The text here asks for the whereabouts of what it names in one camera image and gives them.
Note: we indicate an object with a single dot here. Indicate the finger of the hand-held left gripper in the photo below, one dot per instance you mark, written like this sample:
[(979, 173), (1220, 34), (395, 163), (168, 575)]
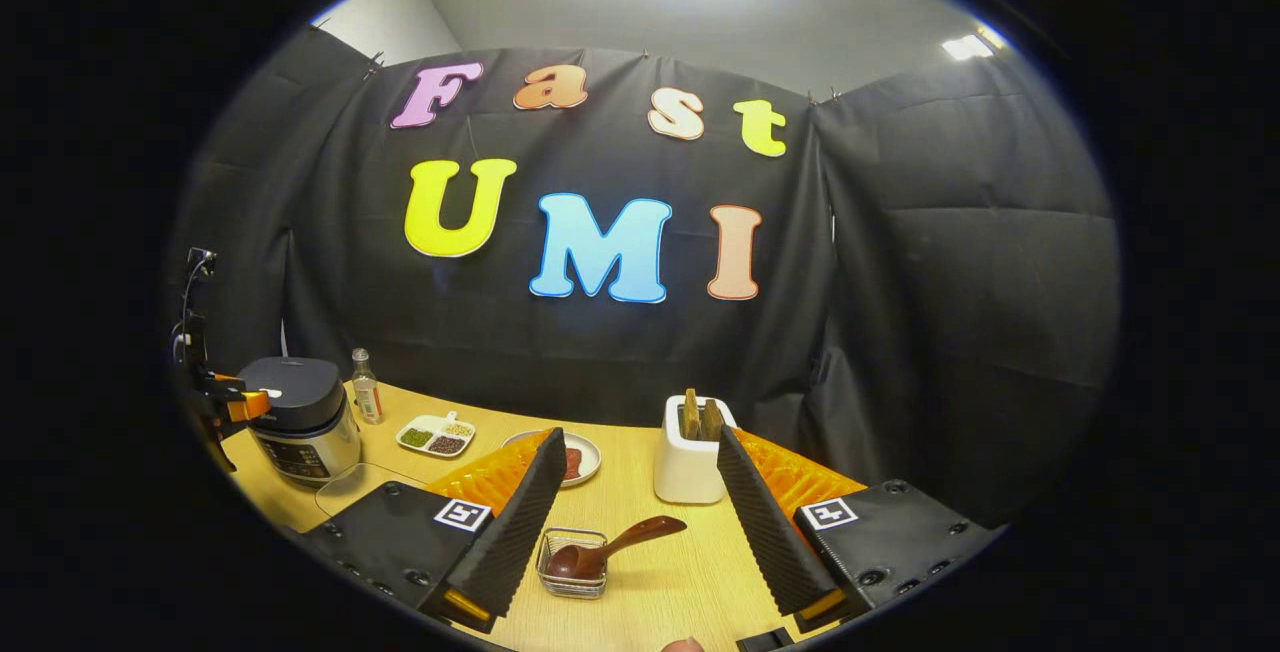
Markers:
[(248, 405)]

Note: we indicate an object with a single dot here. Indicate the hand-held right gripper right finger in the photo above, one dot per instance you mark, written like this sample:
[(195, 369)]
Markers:
[(765, 542)]

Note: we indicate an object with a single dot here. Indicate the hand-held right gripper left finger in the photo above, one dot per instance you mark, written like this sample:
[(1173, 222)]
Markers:
[(520, 532)]

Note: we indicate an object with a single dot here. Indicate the black silver rice cooker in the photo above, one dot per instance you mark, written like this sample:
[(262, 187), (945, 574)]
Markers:
[(300, 422)]

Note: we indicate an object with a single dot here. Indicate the brown wooden spoon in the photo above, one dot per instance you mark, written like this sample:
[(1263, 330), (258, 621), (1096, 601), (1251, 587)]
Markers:
[(620, 542)]

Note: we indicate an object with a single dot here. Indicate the red meat piece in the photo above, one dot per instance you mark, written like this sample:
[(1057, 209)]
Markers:
[(572, 464)]

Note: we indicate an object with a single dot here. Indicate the white round plate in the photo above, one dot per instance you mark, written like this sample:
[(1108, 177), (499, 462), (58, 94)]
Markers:
[(588, 457)]

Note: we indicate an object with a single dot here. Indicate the white toaster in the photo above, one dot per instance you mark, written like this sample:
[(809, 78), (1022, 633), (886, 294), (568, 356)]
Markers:
[(685, 472)]

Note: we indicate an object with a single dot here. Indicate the small clear glass bottle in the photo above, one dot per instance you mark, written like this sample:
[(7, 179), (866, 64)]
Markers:
[(368, 397)]

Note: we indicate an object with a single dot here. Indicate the white divided bean dish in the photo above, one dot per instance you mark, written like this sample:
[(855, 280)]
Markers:
[(435, 437)]

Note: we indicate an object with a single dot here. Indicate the brown bread slice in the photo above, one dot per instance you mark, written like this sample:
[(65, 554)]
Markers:
[(691, 414), (712, 420)]

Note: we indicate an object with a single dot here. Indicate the clear glass container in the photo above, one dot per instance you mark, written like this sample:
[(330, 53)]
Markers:
[(360, 487)]

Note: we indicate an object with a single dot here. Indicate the black backdrop cloth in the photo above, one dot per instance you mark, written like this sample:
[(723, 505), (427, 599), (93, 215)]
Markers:
[(900, 282)]

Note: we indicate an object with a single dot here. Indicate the small ceiling light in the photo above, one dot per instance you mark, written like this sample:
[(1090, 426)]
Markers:
[(970, 45)]

